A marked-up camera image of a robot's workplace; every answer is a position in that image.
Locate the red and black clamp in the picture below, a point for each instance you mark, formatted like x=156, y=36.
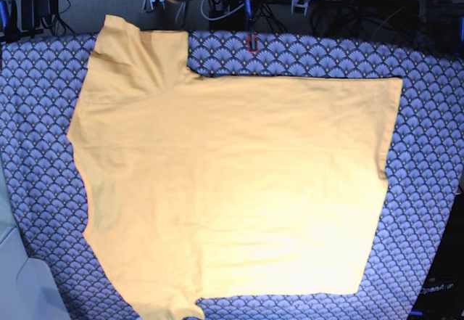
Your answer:
x=252, y=42

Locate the white plastic bin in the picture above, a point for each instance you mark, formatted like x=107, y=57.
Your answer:
x=28, y=289

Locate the black OpenArm box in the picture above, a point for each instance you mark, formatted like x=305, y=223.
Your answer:
x=441, y=296

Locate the yellow T-shirt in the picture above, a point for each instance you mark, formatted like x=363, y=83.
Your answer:
x=237, y=185

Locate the blue fan-patterned tablecloth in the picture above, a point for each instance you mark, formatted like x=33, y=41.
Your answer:
x=40, y=83

